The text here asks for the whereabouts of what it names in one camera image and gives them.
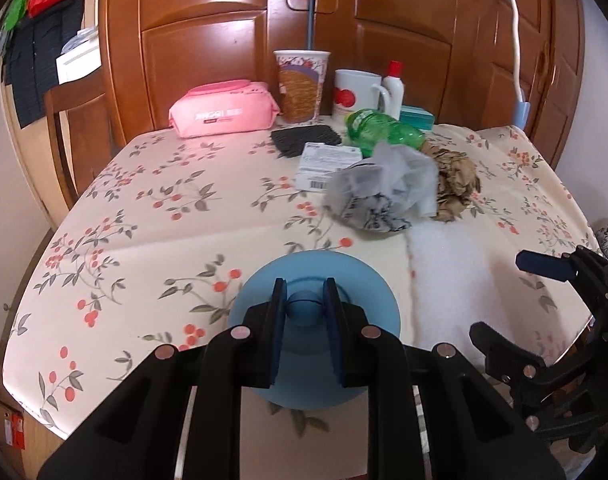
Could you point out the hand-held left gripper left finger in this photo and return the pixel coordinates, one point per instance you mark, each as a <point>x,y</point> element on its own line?
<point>279,320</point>

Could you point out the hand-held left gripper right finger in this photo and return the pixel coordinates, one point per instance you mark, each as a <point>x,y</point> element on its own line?
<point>332,320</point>

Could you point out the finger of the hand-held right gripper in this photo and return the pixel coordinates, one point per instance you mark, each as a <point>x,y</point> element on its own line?
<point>503,355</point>
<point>543,266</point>

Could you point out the blue round lid with knob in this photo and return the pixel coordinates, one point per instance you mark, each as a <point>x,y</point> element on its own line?
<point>366,290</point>

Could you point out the green plastic bottle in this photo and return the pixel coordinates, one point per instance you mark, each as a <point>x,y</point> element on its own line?
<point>383,130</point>

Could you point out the crumpled brown paper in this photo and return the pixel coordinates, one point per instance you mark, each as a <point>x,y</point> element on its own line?
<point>456,175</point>

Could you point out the floral tablecloth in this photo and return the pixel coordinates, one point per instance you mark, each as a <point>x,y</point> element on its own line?
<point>159,260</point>

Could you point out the crumpled grey plastic bag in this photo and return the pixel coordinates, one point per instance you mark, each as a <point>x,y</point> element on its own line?
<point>378,185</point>

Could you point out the white paper label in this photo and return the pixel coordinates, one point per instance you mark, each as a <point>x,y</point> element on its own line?
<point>324,160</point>

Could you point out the black mesh pouch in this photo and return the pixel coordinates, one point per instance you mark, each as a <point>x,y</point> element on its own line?
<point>304,140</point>

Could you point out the teal plastic box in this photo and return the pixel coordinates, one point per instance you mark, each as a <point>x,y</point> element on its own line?
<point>417,117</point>

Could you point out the pink wet wipes pack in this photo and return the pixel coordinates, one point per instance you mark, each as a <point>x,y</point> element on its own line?
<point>219,115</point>

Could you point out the white mug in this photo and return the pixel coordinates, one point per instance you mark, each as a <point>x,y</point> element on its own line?
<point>354,95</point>

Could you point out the white bottle with red cap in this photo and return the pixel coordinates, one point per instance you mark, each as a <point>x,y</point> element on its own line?
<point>394,92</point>

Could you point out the printed paper cup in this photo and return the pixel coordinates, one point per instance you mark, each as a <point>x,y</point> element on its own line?
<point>299,90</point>

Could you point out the wooden chair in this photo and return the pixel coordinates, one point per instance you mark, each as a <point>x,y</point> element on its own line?
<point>59,135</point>

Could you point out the cardboard box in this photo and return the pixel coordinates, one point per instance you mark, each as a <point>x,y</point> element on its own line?
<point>6,425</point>

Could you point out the wooden wardrobe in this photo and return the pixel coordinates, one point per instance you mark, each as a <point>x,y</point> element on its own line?
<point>209,35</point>

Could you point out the grey-blue pole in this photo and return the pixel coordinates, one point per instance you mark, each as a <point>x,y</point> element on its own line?
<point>311,10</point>

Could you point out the white box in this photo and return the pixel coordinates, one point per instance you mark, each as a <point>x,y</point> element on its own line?
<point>79,62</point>

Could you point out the black hanging cloth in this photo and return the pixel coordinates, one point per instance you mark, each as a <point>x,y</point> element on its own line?
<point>39,60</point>

